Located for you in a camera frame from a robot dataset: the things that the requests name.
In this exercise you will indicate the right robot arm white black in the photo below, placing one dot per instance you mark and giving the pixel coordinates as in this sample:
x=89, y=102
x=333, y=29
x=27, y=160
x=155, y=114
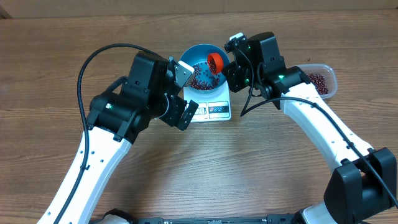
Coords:
x=363, y=180

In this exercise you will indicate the red beans in container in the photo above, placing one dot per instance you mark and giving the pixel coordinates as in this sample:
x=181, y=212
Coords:
x=319, y=82

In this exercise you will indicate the white kitchen scale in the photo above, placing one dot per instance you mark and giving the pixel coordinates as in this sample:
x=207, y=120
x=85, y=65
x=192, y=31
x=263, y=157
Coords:
x=213, y=105

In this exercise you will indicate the blue bowl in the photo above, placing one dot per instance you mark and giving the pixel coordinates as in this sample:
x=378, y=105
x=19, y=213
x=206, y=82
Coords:
x=198, y=53

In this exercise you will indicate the clear plastic container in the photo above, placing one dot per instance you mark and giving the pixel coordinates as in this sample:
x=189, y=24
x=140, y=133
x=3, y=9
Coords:
x=327, y=72

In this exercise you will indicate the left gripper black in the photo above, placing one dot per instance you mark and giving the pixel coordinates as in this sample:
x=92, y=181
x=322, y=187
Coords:
x=180, y=107

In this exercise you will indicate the red beans in bowl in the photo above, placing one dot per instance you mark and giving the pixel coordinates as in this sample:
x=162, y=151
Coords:
x=204, y=79

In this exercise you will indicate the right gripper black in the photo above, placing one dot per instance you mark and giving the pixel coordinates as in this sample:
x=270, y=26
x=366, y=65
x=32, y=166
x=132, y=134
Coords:
x=234, y=85

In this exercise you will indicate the red scoop blue handle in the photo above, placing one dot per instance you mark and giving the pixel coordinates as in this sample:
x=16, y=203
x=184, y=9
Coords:
x=215, y=63

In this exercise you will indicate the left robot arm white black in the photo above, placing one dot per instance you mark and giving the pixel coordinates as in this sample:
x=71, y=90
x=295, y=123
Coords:
x=116, y=117

